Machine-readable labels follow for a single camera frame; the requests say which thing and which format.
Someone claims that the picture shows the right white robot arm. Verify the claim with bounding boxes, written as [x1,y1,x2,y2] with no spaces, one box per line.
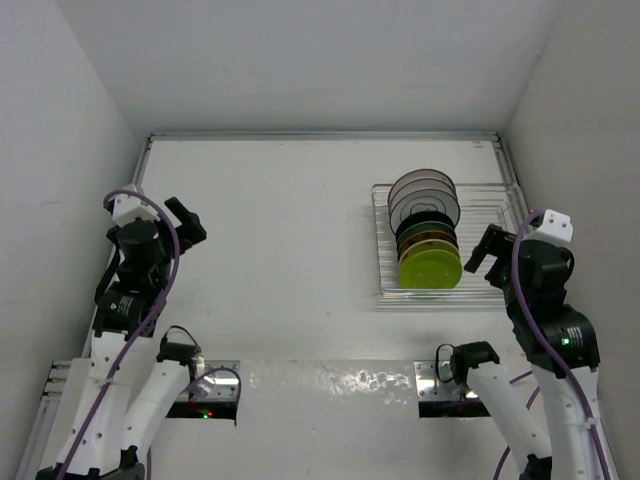
[450,225,615,479]

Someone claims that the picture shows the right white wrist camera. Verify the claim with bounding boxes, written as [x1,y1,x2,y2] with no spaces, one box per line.
[526,209,573,247]

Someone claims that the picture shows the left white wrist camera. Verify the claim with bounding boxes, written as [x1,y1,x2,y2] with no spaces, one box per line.
[109,184,159,227]

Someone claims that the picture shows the black plate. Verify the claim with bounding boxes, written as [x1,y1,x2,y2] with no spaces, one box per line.
[394,211,456,237]

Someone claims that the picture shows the lime green plate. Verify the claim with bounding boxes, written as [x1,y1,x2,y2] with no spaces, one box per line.
[399,249,463,290]

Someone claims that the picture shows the beige patterned plate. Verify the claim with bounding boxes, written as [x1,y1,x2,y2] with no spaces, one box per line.
[399,239,460,263]

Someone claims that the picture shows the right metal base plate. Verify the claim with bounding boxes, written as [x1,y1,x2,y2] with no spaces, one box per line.
[414,359,478,402]

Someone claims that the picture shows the metal base plate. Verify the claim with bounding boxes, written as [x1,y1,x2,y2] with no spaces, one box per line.
[176,357,241,403]
[414,359,478,402]

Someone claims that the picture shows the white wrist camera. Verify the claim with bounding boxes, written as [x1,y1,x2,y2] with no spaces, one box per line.
[526,209,573,247]
[109,184,159,227]

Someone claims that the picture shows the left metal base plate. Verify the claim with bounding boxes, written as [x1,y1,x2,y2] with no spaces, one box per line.
[176,357,241,403]

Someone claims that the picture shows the white plate red characters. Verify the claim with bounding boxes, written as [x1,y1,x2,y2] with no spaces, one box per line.
[388,178,457,207]

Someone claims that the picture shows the metal wire dish rack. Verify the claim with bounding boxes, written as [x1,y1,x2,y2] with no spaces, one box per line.
[371,183,527,311]

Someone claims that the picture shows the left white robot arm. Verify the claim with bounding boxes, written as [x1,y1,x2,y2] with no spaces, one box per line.
[36,189,207,479]

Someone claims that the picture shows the white plate teal emblem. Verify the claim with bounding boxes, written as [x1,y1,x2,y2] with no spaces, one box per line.
[389,189,461,233]

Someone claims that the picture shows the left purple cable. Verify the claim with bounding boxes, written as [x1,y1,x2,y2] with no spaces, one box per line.
[52,189,241,480]

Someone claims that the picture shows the yellow patterned plate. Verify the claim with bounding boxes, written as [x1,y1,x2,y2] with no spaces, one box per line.
[397,230,458,251]

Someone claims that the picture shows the white plate red rim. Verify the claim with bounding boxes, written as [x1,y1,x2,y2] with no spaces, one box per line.
[389,168,455,197]

